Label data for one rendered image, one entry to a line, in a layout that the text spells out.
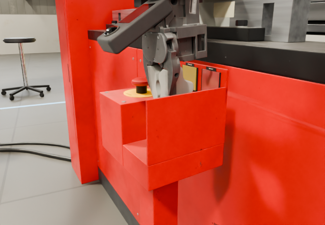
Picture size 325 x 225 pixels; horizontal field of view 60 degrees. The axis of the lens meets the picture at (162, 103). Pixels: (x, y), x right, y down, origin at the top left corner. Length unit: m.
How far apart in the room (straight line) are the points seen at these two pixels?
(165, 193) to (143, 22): 0.34
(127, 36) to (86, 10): 1.16
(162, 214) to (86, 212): 0.97
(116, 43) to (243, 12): 0.43
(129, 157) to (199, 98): 0.16
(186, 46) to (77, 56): 1.13
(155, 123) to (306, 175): 0.27
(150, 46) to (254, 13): 0.34
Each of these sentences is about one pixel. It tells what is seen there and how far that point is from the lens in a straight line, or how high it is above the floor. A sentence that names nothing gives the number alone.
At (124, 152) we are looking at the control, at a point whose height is 0.69.
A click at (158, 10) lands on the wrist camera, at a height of 0.93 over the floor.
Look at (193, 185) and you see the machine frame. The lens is 0.81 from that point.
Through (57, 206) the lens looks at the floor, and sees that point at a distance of 1.64.
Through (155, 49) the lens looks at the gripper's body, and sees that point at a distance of 0.44.
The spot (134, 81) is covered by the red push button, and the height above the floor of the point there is 0.81.
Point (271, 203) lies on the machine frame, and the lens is 0.61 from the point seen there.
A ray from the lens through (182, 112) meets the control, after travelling 0.44.
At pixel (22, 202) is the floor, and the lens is 1.74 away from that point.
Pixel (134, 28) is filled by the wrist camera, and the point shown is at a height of 0.91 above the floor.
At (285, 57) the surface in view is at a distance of 0.51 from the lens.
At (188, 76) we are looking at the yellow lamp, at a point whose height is 0.81.
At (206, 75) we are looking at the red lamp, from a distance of 0.52.
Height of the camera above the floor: 0.92
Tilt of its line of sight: 16 degrees down
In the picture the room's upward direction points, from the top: straight up
